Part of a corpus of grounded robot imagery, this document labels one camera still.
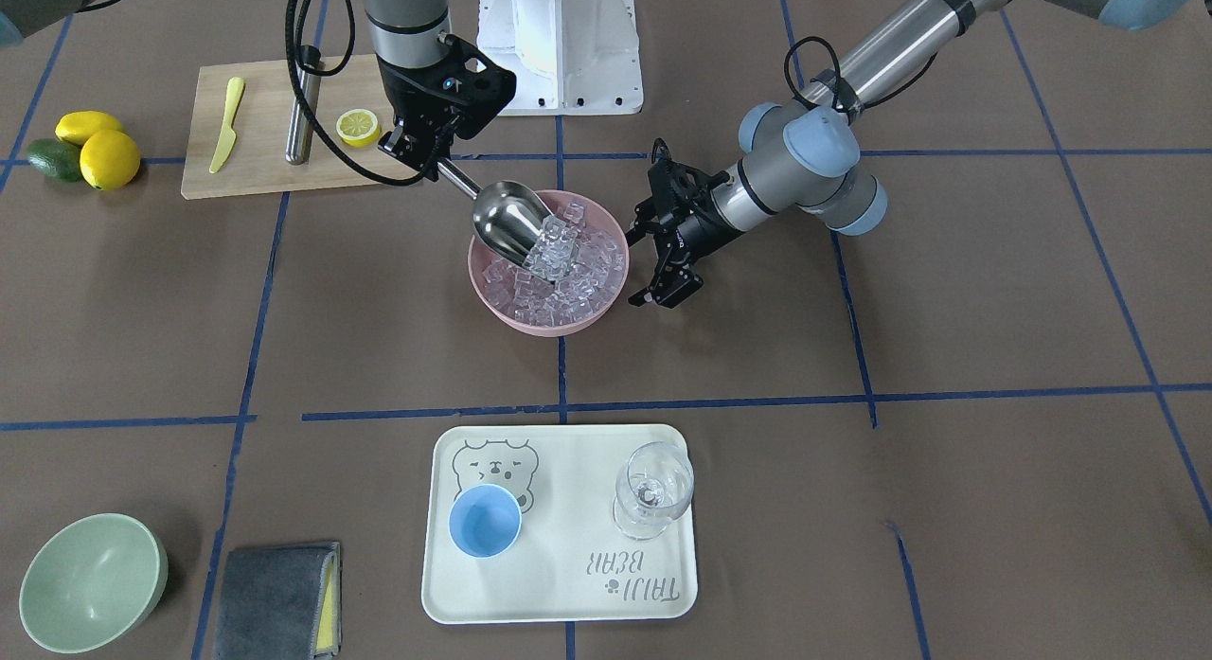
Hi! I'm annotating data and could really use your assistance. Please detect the steel ice scoop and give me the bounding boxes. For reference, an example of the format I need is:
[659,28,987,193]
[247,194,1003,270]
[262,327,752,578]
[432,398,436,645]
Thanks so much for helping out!
[438,157,553,269]

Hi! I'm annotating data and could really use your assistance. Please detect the yellow plastic knife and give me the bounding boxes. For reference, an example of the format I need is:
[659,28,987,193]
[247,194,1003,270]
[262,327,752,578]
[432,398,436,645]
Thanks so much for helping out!
[208,78,246,176]

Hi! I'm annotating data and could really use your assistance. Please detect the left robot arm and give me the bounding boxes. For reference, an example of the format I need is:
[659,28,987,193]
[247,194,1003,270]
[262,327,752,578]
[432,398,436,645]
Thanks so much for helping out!
[625,0,1189,308]

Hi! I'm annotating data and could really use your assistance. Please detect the yellow lemon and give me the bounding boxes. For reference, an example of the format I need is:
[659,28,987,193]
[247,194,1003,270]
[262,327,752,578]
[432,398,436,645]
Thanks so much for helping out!
[80,130,142,191]
[55,109,125,148]

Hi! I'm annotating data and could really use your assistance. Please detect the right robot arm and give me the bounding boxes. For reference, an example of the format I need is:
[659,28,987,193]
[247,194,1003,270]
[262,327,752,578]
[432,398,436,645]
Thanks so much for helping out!
[1,0,518,186]

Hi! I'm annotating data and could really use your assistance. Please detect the pink bowl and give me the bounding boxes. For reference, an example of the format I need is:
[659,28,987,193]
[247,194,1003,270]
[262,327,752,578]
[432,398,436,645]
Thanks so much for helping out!
[468,189,630,338]

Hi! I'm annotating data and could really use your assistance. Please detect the green lime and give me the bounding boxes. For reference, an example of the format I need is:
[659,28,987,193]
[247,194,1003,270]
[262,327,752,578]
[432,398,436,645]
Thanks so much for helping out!
[25,138,82,184]

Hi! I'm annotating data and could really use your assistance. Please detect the wooden cutting board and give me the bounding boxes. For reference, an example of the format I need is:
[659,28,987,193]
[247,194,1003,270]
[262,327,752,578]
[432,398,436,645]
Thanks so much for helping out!
[181,53,393,200]

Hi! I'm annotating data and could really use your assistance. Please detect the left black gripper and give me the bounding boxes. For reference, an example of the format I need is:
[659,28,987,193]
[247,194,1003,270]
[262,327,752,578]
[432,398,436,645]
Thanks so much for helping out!
[625,153,741,308]

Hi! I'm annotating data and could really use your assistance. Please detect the lemon half slice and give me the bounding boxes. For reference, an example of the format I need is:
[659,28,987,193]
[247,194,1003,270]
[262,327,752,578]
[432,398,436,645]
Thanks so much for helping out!
[336,108,381,148]

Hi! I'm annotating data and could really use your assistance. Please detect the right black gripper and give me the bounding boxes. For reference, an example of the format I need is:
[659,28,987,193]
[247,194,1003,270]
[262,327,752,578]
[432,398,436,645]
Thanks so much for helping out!
[377,35,518,173]

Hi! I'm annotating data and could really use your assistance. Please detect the steel rolling rod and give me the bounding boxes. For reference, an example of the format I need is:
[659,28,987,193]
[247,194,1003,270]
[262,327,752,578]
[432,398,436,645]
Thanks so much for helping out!
[284,45,324,167]

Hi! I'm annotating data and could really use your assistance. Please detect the green bowl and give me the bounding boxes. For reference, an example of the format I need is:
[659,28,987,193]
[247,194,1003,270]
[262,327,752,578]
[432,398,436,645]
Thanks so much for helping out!
[18,512,168,654]

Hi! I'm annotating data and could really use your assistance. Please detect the light blue cup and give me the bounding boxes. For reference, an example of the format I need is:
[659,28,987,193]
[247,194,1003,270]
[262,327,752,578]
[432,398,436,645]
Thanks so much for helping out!
[447,484,524,558]

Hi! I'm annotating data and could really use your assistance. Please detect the clear plastic ice cubes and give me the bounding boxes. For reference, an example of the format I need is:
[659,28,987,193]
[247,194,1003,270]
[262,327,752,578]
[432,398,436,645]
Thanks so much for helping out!
[481,199,627,325]

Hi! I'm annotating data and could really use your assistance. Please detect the clear wine glass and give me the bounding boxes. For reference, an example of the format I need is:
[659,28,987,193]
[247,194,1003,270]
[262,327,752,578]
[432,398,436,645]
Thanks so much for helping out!
[612,441,694,541]

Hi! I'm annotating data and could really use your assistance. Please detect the cream bear tray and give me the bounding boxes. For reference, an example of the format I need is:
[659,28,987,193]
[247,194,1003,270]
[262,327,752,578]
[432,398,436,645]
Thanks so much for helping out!
[421,423,701,625]

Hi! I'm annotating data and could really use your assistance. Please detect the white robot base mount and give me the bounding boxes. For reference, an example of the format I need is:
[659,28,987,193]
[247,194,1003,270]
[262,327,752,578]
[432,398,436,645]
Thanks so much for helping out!
[476,0,645,116]

